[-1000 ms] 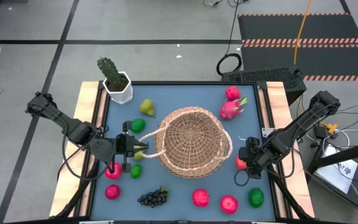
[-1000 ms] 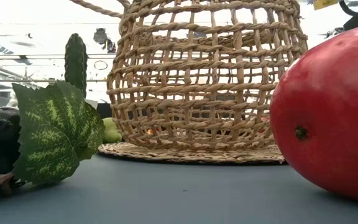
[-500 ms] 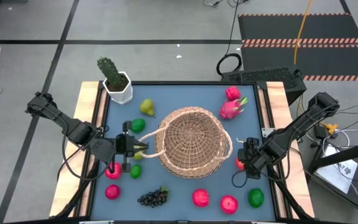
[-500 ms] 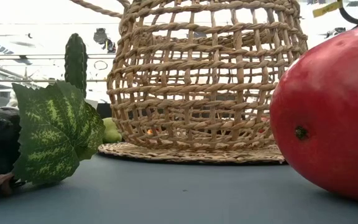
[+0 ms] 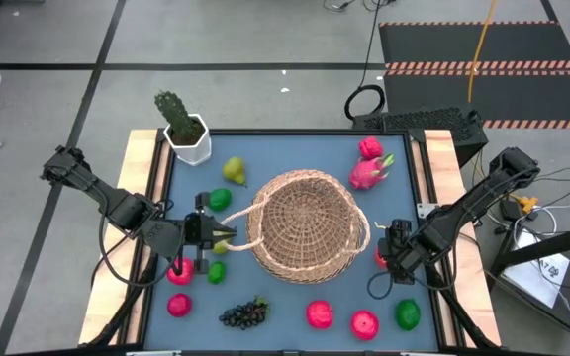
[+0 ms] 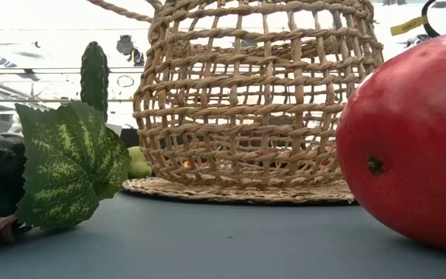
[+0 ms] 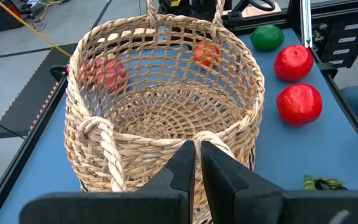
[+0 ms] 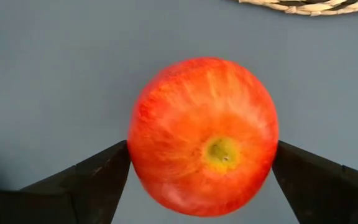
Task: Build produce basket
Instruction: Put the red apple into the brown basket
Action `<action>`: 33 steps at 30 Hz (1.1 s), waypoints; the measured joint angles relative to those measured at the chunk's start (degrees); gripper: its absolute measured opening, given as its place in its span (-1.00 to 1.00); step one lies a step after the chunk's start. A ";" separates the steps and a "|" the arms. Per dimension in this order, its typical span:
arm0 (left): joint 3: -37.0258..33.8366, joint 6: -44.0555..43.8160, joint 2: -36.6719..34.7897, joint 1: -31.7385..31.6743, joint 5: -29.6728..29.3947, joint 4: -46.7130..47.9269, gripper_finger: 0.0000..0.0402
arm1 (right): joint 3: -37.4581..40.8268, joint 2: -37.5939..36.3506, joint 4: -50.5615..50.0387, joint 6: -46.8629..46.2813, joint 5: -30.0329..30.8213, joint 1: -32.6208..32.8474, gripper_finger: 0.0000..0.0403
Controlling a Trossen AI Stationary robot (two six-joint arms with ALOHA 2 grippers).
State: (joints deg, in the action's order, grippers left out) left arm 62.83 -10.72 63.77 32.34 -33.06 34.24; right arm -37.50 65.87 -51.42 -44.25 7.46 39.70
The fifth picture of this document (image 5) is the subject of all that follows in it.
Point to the orange-red round fruit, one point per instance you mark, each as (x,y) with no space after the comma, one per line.
(378,258)

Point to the black striped-edge floor mat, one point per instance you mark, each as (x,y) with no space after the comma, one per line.
(512,44)

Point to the pink dragon fruit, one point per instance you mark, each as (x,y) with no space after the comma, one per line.
(364,174)

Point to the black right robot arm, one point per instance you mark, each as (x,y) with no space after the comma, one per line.
(463,217)

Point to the white hexagonal plant pot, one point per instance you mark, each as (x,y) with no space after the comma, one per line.
(193,153)

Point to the black table frame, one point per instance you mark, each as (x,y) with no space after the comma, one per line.
(285,132)

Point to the black stand bar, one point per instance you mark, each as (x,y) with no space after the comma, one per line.
(562,243)

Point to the black perforated computer case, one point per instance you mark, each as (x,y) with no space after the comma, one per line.
(428,121)

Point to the white metal strip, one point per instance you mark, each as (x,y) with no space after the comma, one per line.
(154,353)

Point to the large green lime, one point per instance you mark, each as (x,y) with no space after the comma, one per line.
(408,315)

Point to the woven wicker basket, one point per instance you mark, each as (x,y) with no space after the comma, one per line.
(305,222)

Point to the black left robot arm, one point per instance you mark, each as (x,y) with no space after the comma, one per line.
(117,205)

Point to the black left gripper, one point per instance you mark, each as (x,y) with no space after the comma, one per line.
(201,230)

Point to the green cactus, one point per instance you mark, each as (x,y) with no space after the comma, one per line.
(176,116)

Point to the red round fruit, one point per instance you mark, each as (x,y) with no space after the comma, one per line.
(370,148)
(178,274)
(319,315)
(179,305)
(364,325)

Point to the white metal bracket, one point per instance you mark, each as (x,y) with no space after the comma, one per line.
(424,210)

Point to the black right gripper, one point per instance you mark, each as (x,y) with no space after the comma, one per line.
(400,252)

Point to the small green lime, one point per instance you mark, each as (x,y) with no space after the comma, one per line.
(216,273)

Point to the light wooden side board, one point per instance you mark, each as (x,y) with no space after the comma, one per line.
(485,324)
(141,146)

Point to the black grapes with leaf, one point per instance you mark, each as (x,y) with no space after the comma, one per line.
(243,316)

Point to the white paper sheet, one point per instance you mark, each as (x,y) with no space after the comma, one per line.
(554,284)

